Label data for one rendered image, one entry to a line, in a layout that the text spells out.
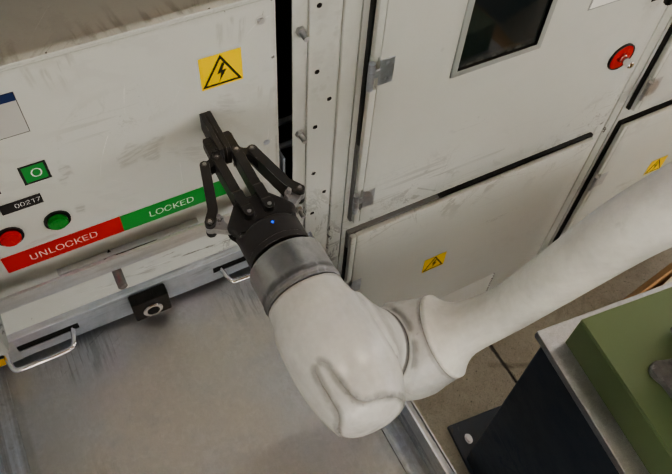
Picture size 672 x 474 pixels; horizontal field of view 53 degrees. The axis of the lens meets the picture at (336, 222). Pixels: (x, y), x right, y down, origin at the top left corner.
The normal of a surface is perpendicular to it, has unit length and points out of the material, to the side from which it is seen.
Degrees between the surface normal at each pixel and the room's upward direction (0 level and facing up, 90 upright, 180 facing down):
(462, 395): 0
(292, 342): 51
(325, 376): 41
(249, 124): 90
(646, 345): 1
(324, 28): 90
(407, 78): 90
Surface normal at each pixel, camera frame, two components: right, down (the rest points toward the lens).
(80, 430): 0.05, -0.58
